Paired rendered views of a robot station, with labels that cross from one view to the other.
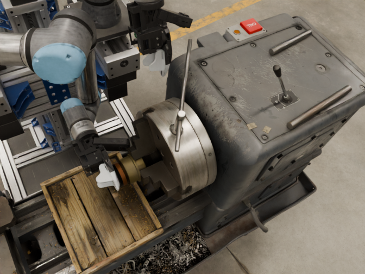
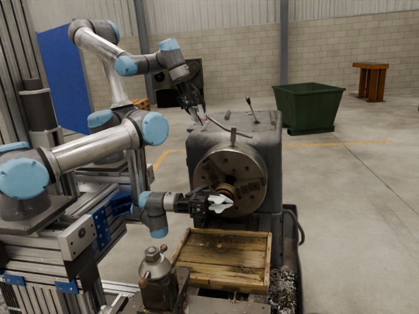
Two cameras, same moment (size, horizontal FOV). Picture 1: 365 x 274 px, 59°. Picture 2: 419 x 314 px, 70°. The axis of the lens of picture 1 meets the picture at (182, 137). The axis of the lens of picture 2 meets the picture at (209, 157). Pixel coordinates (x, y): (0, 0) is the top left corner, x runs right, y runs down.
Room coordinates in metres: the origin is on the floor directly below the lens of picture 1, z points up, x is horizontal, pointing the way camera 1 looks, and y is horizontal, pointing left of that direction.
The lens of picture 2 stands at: (-0.42, 0.77, 1.61)
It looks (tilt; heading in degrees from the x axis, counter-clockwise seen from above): 19 degrees down; 326
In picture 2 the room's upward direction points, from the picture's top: 5 degrees counter-clockwise
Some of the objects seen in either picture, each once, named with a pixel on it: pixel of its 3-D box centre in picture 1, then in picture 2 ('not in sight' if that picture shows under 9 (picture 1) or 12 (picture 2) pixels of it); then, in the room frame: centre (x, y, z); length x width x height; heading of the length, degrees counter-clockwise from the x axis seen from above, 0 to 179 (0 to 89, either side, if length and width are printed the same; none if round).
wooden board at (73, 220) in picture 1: (101, 208); (221, 256); (0.36, 0.23, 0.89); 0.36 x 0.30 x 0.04; 41
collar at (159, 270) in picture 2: not in sight; (154, 264); (0.18, 0.56, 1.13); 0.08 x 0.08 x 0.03
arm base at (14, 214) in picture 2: not in sight; (23, 195); (0.69, 0.78, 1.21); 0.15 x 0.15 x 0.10
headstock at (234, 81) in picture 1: (258, 106); (239, 154); (0.81, -0.26, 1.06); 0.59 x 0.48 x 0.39; 131
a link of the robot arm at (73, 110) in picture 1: (75, 115); (154, 201); (0.59, 0.37, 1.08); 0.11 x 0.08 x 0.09; 40
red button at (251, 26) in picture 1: (250, 26); not in sight; (1.00, -0.16, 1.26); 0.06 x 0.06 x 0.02; 41
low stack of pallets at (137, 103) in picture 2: not in sight; (132, 108); (8.36, -2.47, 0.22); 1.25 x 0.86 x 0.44; 141
